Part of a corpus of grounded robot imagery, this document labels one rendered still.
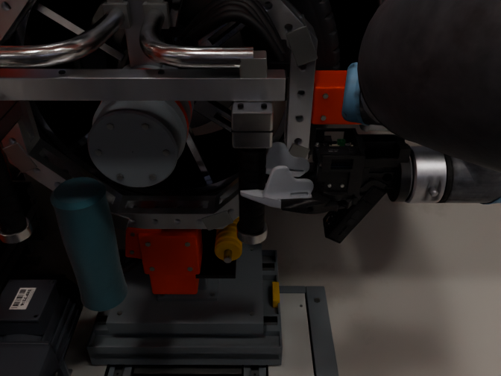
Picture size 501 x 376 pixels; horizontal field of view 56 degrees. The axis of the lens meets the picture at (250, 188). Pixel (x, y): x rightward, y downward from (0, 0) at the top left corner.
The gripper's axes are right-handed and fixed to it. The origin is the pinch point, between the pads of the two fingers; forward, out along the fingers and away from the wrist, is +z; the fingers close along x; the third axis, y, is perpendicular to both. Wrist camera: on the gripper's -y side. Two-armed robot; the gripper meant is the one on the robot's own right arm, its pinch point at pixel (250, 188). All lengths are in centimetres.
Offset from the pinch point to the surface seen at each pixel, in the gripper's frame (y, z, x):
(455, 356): -83, -60, -32
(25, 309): -40, 46, -13
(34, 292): -40, 46, -18
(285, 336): -75, -10, -33
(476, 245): -83, -84, -79
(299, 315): -75, -15, -40
